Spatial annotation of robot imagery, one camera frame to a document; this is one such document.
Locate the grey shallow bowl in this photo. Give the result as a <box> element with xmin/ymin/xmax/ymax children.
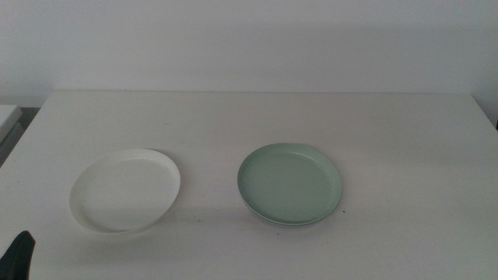
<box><xmin>240</xmin><ymin>198</ymin><xmax>338</xmax><ymax>229</ymax></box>

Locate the green shallow bowl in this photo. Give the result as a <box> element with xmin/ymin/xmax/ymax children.
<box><xmin>237</xmin><ymin>142</ymin><xmax>343</xmax><ymax>226</ymax></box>

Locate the white shallow bowl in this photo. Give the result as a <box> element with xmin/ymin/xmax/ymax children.
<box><xmin>68</xmin><ymin>148</ymin><xmax>182</xmax><ymax>235</ymax></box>

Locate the white side table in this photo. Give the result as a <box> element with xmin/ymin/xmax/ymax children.
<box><xmin>0</xmin><ymin>104</ymin><xmax>25</xmax><ymax>164</ymax></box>

